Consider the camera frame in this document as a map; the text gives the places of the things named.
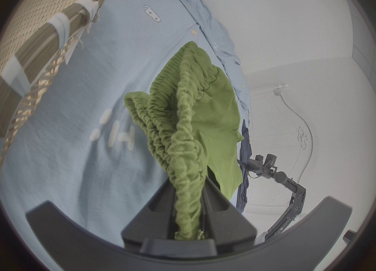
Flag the pale blue quilt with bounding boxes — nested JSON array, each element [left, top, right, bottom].
[[150, 0, 251, 108]]

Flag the bed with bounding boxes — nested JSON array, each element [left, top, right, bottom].
[[0, 0, 315, 235]]

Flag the green shorts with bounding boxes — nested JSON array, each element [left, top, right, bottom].
[[124, 41, 245, 241]]

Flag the round woven basket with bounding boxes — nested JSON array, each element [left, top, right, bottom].
[[0, 0, 116, 161]]

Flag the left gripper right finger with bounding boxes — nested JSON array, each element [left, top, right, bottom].
[[202, 175, 258, 242]]

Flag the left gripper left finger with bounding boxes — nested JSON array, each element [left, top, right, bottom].
[[121, 176, 177, 242]]

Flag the dark blue garment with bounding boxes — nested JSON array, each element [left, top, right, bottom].
[[235, 120, 253, 214]]

